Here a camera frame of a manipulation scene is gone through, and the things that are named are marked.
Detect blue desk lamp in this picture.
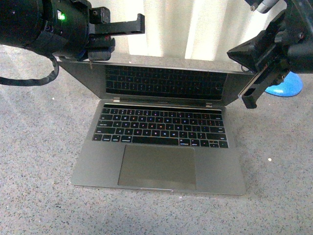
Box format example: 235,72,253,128
265,72,303,97

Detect grey laptop computer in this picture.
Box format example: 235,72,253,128
60,61,251,195

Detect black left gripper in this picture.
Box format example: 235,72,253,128
43,0,145,61

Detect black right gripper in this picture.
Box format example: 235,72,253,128
239,23,290,109

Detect white curtain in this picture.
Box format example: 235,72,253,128
107,0,313,64

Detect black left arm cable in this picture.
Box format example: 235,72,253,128
0,55,60,86

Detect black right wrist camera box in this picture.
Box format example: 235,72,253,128
227,30,274,73

